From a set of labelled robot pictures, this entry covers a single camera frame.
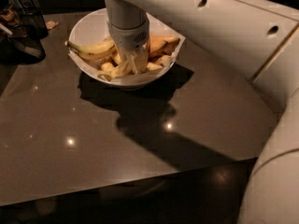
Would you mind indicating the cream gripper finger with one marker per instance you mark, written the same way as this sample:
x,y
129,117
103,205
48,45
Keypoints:
x,y
140,60
123,54

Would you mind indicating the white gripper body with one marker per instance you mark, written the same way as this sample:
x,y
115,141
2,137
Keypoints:
x,y
128,36

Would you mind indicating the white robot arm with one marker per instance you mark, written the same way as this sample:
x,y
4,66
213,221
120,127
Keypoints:
x,y
260,40

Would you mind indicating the long spotted banana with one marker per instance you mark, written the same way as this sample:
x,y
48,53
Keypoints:
x,y
99,48

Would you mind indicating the white bowl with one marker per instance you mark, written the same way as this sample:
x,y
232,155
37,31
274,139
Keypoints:
x,y
90,28

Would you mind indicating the pale fruit piece bottom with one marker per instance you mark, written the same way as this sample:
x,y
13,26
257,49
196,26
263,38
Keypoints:
x,y
153,66

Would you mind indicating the pale fruit piece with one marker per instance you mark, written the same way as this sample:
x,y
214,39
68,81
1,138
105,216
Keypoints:
x,y
153,66
163,60

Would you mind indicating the pale fruit piece right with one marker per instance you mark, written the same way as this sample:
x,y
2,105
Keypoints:
x,y
163,60

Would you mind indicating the small crumpled wrapper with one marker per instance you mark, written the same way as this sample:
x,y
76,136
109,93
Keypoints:
x,y
51,24

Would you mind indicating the black mesh basket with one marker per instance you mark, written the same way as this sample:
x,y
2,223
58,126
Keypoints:
x,y
33,16

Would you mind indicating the dark appliance with strap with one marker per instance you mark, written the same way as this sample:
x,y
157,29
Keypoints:
x,y
23,37

